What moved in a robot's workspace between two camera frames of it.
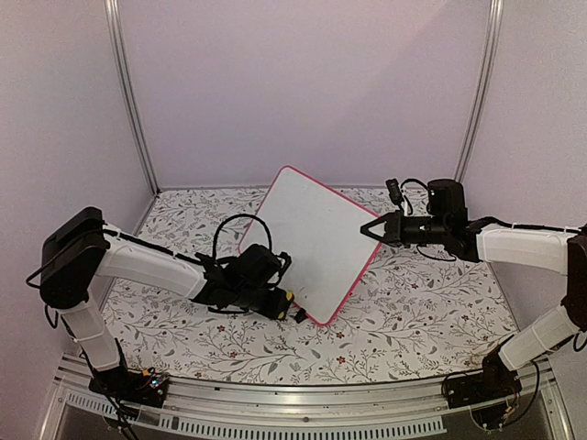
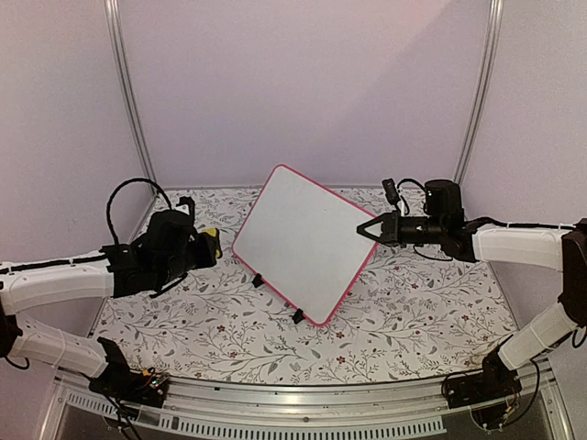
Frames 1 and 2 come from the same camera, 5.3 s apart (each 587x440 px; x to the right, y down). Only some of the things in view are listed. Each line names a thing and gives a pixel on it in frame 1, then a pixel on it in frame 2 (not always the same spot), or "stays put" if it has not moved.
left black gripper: (276, 308) -> (208, 254)
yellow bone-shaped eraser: (290, 296) -> (212, 232)
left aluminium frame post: (115, 34) stays put
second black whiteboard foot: (300, 315) stays put
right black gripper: (393, 231) stays put
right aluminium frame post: (486, 71) stays put
